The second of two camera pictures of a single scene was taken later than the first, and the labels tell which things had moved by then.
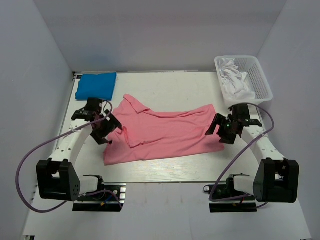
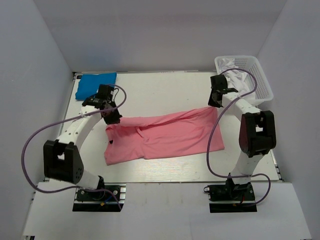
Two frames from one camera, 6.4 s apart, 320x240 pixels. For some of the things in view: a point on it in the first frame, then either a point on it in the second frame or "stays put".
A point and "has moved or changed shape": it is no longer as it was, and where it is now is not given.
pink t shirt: [145, 136] has moved or changed shape
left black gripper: [100, 136] to [114, 120]
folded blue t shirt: [96, 85] stays put
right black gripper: [217, 120] to [212, 102]
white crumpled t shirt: [233, 80] stays put
